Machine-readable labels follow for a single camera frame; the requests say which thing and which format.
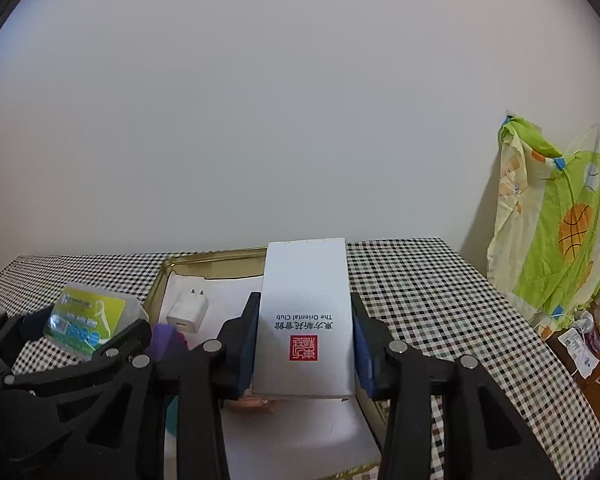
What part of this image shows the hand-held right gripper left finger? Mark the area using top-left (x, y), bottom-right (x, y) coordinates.
top-left (77, 291), bottom-right (262, 480)

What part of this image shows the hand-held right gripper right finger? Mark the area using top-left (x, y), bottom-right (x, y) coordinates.
top-left (349, 291), bottom-right (564, 480)

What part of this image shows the green dental floss packet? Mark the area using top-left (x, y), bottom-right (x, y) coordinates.
top-left (44, 282), bottom-right (149, 361)

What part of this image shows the purple block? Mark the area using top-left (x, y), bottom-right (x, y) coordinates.
top-left (151, 324), bottom-right (189, 361)

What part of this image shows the pink rose-gold box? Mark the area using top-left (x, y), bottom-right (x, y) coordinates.
top-left (222, 395), bottom-right (281, 416)

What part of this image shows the white charger adapter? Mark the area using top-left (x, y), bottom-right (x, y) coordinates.
top-left (166, 287), bottom-right (209, 335)

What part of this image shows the white box with red label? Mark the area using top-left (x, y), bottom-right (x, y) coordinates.
top-left (251, 237), bottom-right (357, 401)

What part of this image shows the gold metal tin box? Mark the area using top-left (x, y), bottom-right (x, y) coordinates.
top-left (147, 246), bottom-right (396, 480)

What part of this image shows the black white checkered tablecloth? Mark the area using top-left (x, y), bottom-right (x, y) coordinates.
top-left (0, 237), bottom-right (600, 480)

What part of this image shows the white paper liner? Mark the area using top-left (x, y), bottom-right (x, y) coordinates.
top-left (157, 272), bottom-right (382, 480)

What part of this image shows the clear plastic bag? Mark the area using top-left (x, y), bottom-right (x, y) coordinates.
top-left (557, 327), bottom-right (599, 379)

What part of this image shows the green printed cloth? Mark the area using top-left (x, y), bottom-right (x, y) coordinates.
top-left (487, 115), bottom-right (600, 328)

